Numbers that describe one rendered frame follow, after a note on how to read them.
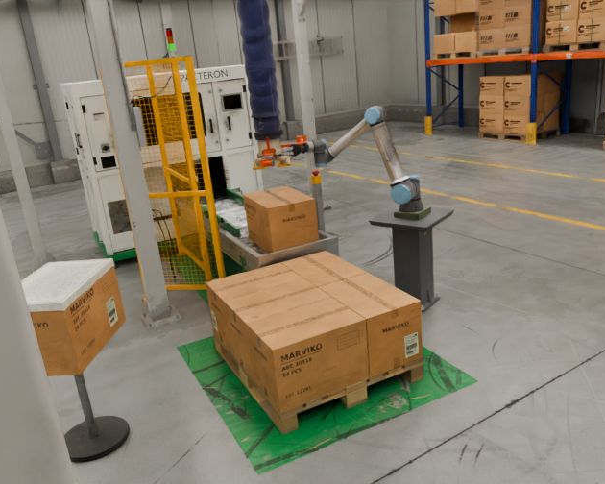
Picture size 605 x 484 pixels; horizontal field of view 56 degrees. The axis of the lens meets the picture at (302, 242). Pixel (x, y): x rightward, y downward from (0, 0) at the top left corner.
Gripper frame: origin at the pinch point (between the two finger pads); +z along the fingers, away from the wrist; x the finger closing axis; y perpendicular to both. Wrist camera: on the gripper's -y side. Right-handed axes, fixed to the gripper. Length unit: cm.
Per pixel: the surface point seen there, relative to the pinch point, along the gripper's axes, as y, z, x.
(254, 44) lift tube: 18, 6, 78
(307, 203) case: -6.0, -12.9, -41.6
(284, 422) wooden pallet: -134, 80, -126
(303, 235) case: -6, -7, -67
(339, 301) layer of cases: -104, 21, -80
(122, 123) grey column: 62, 102, 32
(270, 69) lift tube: 16, -3, 60
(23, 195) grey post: 275, 181, -46
